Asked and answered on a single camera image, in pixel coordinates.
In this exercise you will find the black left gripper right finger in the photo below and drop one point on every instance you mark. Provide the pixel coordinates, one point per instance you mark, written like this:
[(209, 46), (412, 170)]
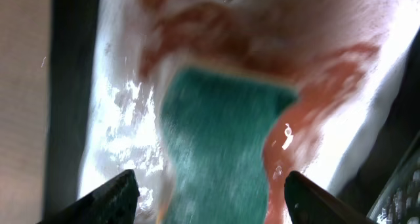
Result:
[(307, 203)]

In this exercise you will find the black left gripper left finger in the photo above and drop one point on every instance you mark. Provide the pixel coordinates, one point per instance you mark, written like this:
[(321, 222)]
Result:
[(114, 202)]

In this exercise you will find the green yellow sponge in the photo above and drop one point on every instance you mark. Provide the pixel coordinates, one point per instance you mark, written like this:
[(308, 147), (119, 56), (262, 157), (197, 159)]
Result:
[(214, 128)]

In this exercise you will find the black round tray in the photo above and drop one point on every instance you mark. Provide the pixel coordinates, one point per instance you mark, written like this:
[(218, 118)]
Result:
[(399, 200)]

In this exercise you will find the black rectangular soapy tray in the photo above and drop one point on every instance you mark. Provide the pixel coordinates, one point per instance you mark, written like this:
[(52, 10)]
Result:
[(112, 62)]

